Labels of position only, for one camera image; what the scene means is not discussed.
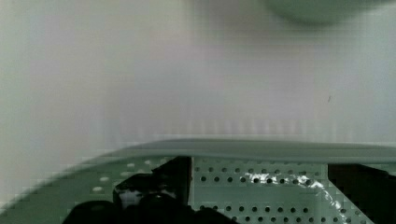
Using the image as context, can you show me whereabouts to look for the green mug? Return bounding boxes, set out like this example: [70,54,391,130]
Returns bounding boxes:
[263,0,395,26]

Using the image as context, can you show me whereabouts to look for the green oval strainer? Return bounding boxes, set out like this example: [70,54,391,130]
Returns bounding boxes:
[1,139,395,224]

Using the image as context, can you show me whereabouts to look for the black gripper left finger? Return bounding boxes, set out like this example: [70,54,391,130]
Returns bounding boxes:
[62,156,237,224]

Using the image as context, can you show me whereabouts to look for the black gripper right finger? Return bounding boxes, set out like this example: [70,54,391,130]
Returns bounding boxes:
[328,163,396,224]

